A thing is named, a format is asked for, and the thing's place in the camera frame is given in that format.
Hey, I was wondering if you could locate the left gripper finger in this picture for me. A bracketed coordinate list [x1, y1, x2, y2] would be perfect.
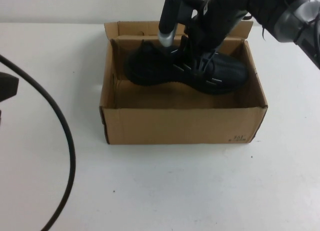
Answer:
[0, 72, 20, 102]

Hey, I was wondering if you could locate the grey right camera mount bracket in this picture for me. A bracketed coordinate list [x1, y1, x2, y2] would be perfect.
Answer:
[174, 0, 200, 26]

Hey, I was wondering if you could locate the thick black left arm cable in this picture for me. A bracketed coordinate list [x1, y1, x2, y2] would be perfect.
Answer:
[0, 54, 76, 231]

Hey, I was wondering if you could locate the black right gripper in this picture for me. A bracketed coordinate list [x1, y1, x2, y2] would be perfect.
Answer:
[186, 0, 251, 76]

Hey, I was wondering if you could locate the right wrist camera silver tip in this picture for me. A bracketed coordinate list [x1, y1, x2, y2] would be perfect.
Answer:
[157, 0, 181, 48]

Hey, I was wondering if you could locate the black lace-up sneaker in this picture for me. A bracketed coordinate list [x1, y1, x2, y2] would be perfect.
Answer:
[124, 35, 250, 95]

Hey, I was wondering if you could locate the brown cardboard shoe box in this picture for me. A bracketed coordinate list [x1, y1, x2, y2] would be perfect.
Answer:
[99, 20, 269, 145]

